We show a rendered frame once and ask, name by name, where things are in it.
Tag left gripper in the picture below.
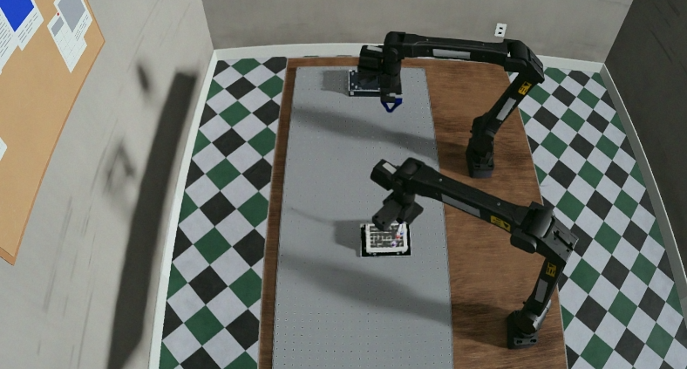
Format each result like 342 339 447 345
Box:
383 197 424 225

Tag white grid rack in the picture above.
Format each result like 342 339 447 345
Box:
366 224 407 253

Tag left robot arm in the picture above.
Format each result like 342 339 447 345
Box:
370 157 579 346

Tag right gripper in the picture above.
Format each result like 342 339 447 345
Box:
380 70 402 113

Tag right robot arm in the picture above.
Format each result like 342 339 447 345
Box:
357 31 545 171

